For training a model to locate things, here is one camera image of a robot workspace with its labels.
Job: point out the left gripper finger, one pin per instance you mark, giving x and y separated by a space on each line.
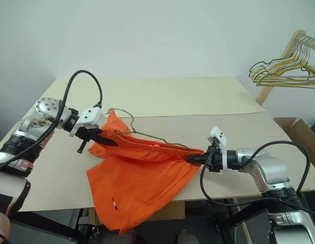
101 141
104 136

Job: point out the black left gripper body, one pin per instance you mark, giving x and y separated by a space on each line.
86 133

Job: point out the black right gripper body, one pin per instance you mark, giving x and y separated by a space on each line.
217 162

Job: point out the orange shorts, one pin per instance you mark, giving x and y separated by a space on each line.
142 175

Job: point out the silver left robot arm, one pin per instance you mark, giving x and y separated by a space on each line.
28 129

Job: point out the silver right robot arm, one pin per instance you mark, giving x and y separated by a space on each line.
271 165

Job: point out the brown cardboard panel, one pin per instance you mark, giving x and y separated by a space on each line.
170 211

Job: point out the light wooden strip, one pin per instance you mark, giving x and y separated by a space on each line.
245 228

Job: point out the dark rounded shape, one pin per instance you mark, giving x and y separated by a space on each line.
125 237
184 237

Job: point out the wooden clothes rack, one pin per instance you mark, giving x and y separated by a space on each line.
264 94

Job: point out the brown cardboard box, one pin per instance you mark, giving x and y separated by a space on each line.
299 132

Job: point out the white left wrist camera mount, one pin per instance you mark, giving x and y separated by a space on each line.
90 117

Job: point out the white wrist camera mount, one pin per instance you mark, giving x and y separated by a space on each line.
90 117
218 134

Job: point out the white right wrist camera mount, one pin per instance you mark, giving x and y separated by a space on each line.
218 134

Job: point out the black table frame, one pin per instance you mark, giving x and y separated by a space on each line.
245 216

